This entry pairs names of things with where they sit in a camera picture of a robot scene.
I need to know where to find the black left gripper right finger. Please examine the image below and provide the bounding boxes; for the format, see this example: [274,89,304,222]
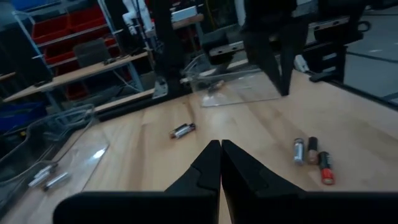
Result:
[221,139,398,224]

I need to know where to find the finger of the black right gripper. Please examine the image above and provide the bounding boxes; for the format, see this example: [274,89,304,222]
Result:
[242,29,285,97]
[279,18,308,96]

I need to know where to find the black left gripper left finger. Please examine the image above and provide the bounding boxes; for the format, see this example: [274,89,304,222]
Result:
[52,139,222,224]

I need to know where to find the black copper Duracell battery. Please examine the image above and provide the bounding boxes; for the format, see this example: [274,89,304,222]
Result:
[206,80,225,93]
[307,136,319,165]

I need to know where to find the red black MAX battery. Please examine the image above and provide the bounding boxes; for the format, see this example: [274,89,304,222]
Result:
[317,151,336,186]

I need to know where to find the white power plug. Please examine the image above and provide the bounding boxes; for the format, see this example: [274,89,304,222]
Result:
[294,54,310,73]

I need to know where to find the white box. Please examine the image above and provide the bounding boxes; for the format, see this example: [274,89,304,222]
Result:
[170,5,200,23]

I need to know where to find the blue storage bin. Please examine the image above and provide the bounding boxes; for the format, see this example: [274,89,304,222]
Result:
[0,101,47,131]

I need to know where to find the shelving rack red bins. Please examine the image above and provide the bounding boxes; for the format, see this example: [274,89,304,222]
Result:
[0,0,150,103]

